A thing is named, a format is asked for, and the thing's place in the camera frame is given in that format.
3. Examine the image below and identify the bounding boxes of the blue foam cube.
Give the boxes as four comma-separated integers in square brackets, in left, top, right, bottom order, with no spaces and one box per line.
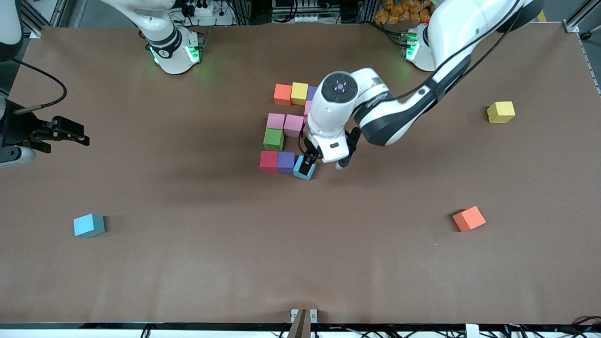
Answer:
[73,214,106,238]
[293,155,316,182]

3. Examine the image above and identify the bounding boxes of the green foam cube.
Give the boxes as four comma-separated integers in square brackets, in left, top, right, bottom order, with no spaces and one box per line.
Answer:
[263,128,285,152]

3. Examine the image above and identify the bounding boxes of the red foam cube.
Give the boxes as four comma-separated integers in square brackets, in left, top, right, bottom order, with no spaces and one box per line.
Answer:
[259,150,279,174]

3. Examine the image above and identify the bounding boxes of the yellow foam cube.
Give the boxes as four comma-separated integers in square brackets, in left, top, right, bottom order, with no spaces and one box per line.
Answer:
[291,82,309,106]
[486,101,516,124]

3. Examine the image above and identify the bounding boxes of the orange foam cube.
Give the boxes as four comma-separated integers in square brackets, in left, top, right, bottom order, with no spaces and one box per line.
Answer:
[274,83,293,106]
[453,206,487,232]

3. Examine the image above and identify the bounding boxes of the table cover sheet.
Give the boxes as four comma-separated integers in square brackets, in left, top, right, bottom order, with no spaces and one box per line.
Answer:
[0,23,601,325]

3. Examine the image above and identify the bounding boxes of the white power strip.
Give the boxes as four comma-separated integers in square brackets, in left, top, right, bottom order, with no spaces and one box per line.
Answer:
[281,13,325,24]
[181,0,235,26]

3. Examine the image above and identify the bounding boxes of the orange snack bags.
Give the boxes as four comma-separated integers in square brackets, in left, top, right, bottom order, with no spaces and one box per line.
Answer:
[374,0,435,25]

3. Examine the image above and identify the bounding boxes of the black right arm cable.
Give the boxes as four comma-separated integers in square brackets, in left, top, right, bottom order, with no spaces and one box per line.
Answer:
[12,57,68,116]

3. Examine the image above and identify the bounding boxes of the aluminium frame profile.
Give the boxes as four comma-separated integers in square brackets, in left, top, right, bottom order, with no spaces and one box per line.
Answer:
[562,0,601,94]
[21,0,66,39]

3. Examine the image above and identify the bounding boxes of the silver metal bracket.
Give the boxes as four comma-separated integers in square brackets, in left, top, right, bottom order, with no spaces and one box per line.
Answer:
[290,308,318,324]

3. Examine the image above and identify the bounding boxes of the brown wooden post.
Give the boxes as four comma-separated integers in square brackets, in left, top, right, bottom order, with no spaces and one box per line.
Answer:
[286,308,312,338]

